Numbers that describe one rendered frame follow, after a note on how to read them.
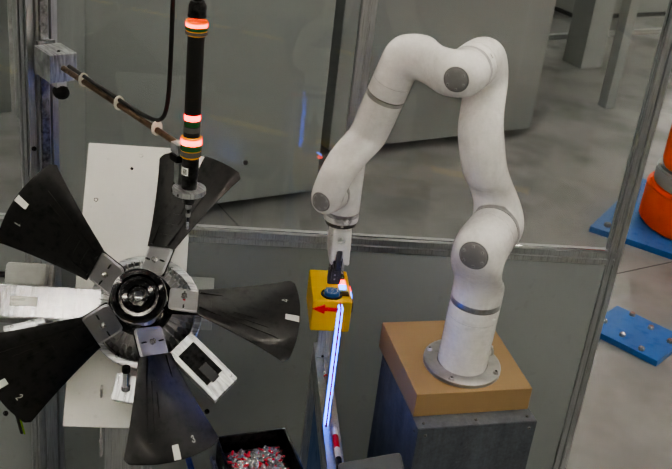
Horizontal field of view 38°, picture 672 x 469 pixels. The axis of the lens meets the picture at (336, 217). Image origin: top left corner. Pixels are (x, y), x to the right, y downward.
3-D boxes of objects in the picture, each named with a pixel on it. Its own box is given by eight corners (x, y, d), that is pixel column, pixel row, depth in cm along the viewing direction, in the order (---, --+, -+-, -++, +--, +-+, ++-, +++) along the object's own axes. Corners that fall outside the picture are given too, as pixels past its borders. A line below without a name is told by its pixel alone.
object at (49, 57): (31, 73, 245) (31, 40, 242) (58, 70, 250) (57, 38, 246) (50, 86, 239) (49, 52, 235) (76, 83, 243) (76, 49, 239)
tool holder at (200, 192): (160, 185, 206) (161, 142, 202) (189, 179, 211) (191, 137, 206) (183, 202, 200) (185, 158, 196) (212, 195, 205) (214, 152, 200)
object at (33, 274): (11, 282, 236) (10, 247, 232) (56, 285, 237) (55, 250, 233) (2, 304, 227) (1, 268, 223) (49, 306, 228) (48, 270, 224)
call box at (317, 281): (305, 302, 263) (309, 268, 258) (342, 304, 264) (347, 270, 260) (309, 335, 249) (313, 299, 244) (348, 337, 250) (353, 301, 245)
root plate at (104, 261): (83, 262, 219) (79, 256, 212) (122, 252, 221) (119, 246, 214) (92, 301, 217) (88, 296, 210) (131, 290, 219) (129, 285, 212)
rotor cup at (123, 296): (101, 281, 221) (95, 271, 208) (165, 265, 223) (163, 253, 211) (117, 343, 218) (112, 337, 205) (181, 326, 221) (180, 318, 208)
